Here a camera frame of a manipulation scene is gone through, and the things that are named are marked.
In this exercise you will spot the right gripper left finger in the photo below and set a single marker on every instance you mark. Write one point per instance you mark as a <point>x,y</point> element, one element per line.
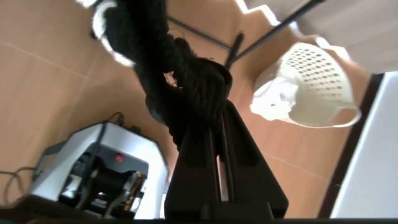
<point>189,180</point>

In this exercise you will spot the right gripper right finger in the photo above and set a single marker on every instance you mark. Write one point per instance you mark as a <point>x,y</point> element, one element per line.
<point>252,183</point>

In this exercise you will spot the black shorts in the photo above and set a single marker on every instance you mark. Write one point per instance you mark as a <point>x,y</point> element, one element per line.
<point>186,87</point>

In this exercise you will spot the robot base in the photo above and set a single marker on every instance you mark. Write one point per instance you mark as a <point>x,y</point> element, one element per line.
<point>130,146</point>

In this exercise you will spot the white laundry basket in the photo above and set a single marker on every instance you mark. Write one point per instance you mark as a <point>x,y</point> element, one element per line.
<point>317,93</point>

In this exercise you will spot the black clothes rack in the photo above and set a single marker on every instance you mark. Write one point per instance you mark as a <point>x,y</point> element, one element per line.
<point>236,46</point>

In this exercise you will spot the white garment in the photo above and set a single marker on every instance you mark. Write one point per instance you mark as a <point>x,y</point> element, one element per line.
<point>273,99</point>

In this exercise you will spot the beige curtain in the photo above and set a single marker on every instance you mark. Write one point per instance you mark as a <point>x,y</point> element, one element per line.
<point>357,31</point>

